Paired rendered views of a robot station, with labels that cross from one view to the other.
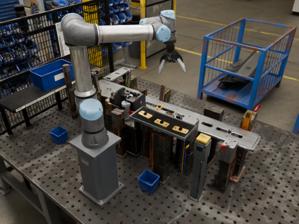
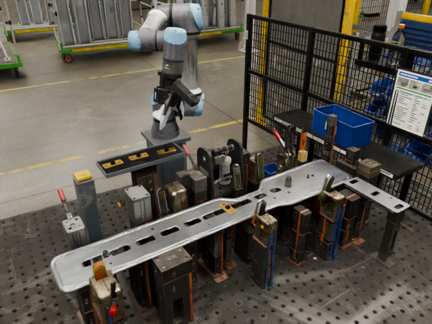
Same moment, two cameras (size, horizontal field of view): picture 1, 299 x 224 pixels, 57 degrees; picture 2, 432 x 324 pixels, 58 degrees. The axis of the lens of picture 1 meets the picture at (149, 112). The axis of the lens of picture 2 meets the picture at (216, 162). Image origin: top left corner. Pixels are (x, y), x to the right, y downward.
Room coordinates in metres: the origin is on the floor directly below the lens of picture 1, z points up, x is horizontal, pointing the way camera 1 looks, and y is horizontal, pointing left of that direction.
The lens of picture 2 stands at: (2.18, -1.35, 1.97)
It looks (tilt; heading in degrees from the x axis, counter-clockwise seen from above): 29 degrees down; 113
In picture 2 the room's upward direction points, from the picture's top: straight up
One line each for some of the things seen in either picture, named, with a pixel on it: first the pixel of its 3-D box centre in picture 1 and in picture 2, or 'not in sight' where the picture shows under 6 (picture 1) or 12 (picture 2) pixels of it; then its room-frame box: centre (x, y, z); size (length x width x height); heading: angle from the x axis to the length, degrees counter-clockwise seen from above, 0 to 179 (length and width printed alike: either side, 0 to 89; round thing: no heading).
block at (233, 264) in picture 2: not in sight; (225, 235); (1.69, -0.06, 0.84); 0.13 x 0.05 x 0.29; 145
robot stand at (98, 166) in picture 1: (98, 166); (167, 166); (1.21, 0.30, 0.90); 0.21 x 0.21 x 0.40; 51
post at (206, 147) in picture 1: (199, 170); (91, 221); (1.15, -0.29, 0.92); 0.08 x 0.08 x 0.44; 55
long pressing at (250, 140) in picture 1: (162, 108); (224, 211); (1.70, -0.09, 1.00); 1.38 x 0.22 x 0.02; 55
